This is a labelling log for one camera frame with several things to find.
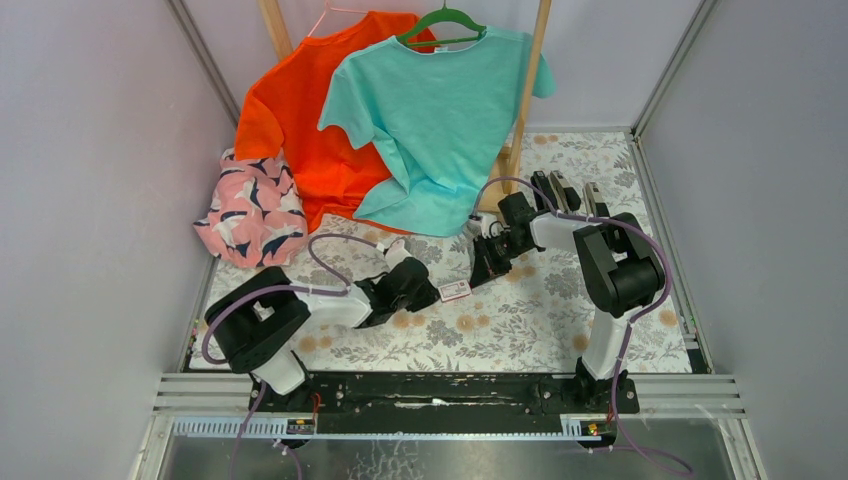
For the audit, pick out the beige and black stapler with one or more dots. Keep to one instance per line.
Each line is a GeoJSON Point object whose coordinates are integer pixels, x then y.
{"type": "Point", "coordinates": [568, 198]}

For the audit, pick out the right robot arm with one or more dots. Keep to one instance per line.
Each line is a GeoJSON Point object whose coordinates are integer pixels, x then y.
{"type": "Point", "coordinates": [624, 271]}

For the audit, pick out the teal t-shirt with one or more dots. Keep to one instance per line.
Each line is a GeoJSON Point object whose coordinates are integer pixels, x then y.
{"type": "Point", "coordinates": [437, 120]}

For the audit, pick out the orange t-shirt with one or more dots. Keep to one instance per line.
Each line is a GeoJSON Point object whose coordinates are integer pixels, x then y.
{"type": "Point", "coordinates": [281, 112]}

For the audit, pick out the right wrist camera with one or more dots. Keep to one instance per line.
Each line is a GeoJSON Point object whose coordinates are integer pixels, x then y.
{"type": "Point", "coordinates": [488, 224]}

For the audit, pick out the wooden rack base tray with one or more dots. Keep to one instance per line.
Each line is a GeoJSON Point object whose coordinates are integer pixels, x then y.
{"type": "Point", "coordinates": [495, 189]}

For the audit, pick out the red staple box sleeve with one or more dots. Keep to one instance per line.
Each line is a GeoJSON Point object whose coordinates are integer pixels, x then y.
{"type": "Point", "coordinates": [454, 291]}

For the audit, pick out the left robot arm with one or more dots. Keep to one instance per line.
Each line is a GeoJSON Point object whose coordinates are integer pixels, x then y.
{"type": "Point", "coordinates": [253, 325]}

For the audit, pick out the pink bird-pattern cloth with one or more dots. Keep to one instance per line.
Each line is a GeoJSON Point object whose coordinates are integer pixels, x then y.
{"type": "Point", "coordinates": [255, 218]}

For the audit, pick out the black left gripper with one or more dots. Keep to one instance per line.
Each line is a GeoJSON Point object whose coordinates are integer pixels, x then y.
{"type": "Point", "coordinates": [428, 296]}

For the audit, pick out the wooden rack post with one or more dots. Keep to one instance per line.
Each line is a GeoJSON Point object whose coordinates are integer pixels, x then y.
{"type": "Point", "coordinates": [539, 32]}
{"type": "Point", "coordinates": [273, 18]}

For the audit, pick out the wooden rack right post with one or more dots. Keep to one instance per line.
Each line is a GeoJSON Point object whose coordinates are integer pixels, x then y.
{"type": "Point", "coordinates": [539, 32]}

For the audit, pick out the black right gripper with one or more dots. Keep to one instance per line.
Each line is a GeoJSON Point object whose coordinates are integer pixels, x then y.
{"type": "Point", "coordinates": [484, 266]}

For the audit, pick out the wooden rack left post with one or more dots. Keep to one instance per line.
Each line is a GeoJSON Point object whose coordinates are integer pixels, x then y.
{"type": "Point", "coordinates": [273, 18]}

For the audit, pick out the pink clothes hanger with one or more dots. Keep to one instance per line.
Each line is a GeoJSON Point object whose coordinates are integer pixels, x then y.
{"type": "Point", "coordinates": [335, 17]}

